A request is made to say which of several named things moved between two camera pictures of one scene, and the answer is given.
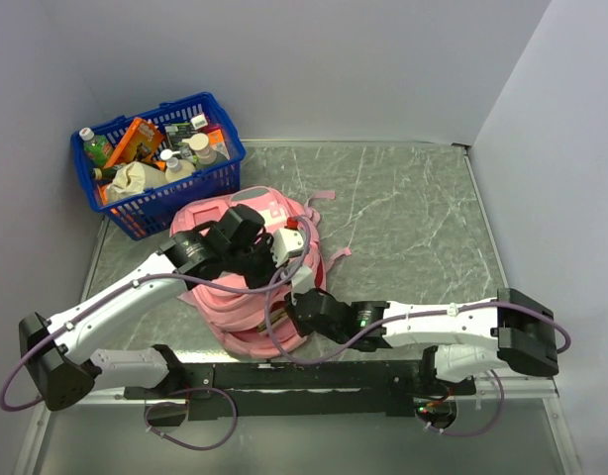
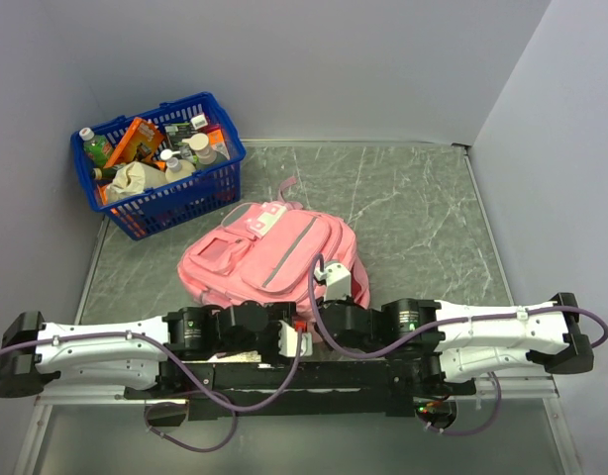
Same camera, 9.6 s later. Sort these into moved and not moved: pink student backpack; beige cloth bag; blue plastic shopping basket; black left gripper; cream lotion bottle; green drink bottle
Moved: pink student backpack; black left gripper
Not moved: green drink bottle; beige cloth bag; blue plastic shopping basket; cream lotion bottle
